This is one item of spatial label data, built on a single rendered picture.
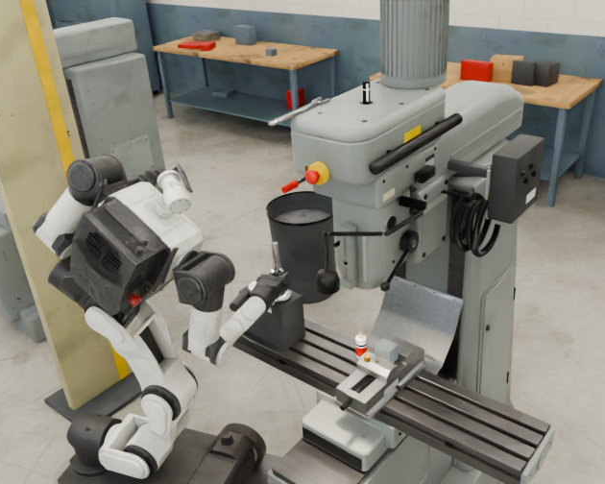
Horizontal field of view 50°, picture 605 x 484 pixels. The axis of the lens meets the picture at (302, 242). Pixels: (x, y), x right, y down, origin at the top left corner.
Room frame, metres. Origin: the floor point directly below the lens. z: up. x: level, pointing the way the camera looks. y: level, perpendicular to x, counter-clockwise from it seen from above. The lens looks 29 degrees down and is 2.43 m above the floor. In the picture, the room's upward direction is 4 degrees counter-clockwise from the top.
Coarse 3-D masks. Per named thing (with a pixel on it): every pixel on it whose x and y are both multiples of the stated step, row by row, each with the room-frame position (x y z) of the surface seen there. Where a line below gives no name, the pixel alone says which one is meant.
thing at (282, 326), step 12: (252, 288) 2.04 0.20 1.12; (276, 300) 1.95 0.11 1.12; (288, 300) 1.96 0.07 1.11; (300, 300) 1.98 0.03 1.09; (276, 312) 1.92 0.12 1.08; (288, 312) 1.93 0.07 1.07; (300, 312) 1.97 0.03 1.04; (264, 324) 1.97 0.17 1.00; (276, 324) 1.92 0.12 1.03; (288, 324) 1.93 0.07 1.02; (300, 324) 1.97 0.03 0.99; (264, 336) 1.97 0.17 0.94; (276, 336) 1.93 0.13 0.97; (288, 336) 1.92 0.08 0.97; (300, 336) 1.97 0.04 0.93; (288, 348) 1.92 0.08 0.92
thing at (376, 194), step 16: (432, 144) 1.81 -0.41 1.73; (416, 160) 1.73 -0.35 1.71; (432, 160) 1.80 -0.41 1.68; (384, 176) 1.61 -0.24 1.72; (400, 176) 1.66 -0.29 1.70; (320, 192) 1.72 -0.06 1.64; (336, 192) 1.67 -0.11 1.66; (352, 192) 1.64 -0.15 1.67; (368, 192) 1.60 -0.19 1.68; (384, 192) 1.60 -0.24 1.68; (400, 192) 1.67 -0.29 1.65
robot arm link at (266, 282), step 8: (256, 280) 1.96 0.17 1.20; (264, 280) 1.93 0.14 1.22; (272, 280) 1.93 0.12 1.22; (280, 280) 1.92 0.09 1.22; (256, 288) 1.86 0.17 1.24; (264, 288) 1.85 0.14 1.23; (272, 288) 1.87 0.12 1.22; (280, 288) 1.91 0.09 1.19; (288, 288) 1.92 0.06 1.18; (272, 296) 1.84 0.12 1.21; (272, 304) 1.84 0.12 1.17
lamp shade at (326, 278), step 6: (324, 270) 1.57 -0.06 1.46; (330, 270) 1.57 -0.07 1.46; (318, 276) 1.56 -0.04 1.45; (324, 276) 1.55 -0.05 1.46; (330, 276) 1.55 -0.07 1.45; (336, 276) 1.56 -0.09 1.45; (318, 282) 1.55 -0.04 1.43; (324, 282) 1.54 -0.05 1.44; (330, 282) 1.54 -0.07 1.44; (336, 282) 1.55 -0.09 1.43; (318, 288) 1.55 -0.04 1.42; (324, 288) 1.54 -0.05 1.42; (330, 288) 1.54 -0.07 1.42; (336, 288) 1.55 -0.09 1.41; (324, 294) 1.54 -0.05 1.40; (330, 294) 1.54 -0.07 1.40
